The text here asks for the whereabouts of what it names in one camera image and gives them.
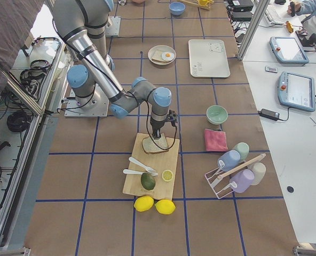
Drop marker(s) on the aluminium frame post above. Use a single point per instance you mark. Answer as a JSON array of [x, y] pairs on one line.
[[257, 16]]

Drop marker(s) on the bread slice brown crust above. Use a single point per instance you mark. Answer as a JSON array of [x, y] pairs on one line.
[[155, 146]]

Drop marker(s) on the white round plate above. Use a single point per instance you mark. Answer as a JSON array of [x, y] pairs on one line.
[[163, 48]]

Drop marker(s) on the white plastic knife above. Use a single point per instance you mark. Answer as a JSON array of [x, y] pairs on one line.
[[147, 168]]

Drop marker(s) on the blue cup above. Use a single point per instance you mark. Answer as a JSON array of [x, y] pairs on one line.
[[228, 160]]

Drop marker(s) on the wooden dish rack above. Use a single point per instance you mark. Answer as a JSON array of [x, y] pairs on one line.
[[195, 4]]

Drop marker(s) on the teach pendant near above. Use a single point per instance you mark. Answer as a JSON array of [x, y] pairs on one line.
[[297, 91]]

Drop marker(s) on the yellow lemon left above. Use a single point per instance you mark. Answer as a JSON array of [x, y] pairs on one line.
[[143, 203]]

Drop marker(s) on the yellow lemon right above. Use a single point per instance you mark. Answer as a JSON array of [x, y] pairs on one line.
[[165, 206]]

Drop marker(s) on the white wire cup rack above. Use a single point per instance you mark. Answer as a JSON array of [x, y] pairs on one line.
[[219, 181]]

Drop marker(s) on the purple cup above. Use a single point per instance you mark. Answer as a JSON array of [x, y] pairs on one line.
[[242, 180]]

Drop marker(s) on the green avocado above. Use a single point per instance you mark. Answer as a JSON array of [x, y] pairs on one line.
[[147, 181]]

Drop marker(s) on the wooden cutting board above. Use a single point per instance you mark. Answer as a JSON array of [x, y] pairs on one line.
[[160, 162]]

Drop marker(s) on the blue bowl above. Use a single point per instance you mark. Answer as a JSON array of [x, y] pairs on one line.
[[177, 8]]

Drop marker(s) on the fried egg toy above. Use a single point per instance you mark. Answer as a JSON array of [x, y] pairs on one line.
[[167, 56]]

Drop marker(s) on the bread slice on plate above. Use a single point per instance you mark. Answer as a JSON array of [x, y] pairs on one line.
[[157, 56]]

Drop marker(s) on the lemon half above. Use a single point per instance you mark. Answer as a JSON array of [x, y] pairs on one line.
[[167, 175]]

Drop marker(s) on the green cup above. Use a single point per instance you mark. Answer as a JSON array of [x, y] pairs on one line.
[[243, 149]]

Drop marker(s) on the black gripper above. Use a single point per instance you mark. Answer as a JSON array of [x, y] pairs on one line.
[[156, 126]]

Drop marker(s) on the teach pendant far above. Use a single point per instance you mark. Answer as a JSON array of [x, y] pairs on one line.
[[288, 51]]

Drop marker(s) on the green bowl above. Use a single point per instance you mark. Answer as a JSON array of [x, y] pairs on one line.
[[216, 114]]

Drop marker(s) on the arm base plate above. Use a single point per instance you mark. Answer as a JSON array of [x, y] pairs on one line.
[[113, 26], [92, 106]]

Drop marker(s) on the black power adapter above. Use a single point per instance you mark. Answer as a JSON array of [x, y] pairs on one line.
[[272, 115]]

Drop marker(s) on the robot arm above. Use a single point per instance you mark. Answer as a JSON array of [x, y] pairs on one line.
[[81, 25]]

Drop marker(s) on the teach pendant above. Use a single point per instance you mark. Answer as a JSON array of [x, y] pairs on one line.
[[297, 91], [288, 51]]

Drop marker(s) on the yellow lemon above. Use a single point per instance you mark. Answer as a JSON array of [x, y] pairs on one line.
[[165, 206], [143, 203]]

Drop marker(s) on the beige cup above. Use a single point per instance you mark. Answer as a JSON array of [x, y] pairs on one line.
[[259, 170]]

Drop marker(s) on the pink cloth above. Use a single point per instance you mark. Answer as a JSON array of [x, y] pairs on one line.
[[215, 140]]

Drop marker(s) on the white bear tray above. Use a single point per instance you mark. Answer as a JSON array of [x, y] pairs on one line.
[[208, 58]]

